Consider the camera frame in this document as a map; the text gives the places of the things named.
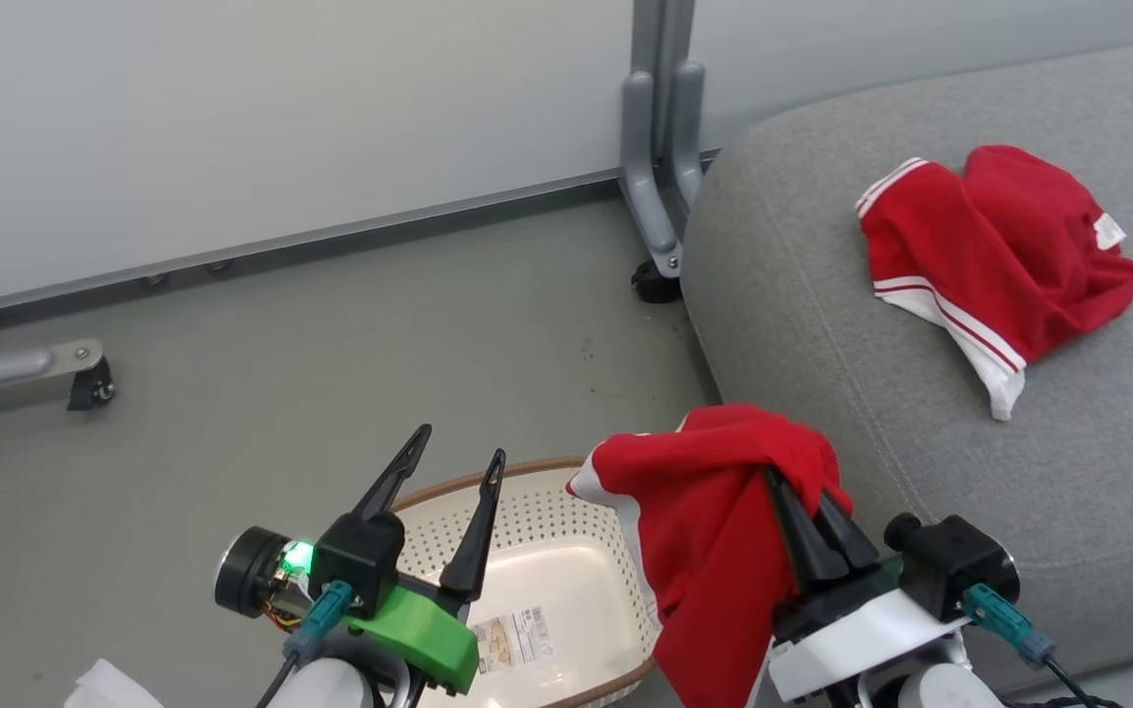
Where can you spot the red shorts with white stripes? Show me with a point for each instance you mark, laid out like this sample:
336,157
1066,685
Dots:
999,236

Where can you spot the white perforated laundry basket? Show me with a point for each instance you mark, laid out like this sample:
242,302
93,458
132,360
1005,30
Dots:
547,551

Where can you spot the red shirt with white trim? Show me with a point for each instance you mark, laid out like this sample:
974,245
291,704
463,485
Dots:
714,551

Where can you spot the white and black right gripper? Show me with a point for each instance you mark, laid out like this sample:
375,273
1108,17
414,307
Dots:
862,629

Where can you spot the round black caster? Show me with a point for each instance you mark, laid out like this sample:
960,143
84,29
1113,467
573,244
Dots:
655,283

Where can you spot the black caster wheel with lock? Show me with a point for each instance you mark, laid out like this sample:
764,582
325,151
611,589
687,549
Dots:
92,385

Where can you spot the paper label sticker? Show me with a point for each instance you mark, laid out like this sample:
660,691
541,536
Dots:
512,639

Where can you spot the grey partition post with brackets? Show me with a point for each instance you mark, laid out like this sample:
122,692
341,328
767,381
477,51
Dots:
660,147

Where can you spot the grey partition foot with plate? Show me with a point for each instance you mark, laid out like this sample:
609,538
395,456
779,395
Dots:
6,366

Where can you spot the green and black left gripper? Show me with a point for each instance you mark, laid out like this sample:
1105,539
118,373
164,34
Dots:
360,560

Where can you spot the grey fabric sofa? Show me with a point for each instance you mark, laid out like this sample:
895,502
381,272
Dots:
822,295

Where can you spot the white robot shell piece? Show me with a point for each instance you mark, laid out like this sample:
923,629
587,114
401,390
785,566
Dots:
109,688

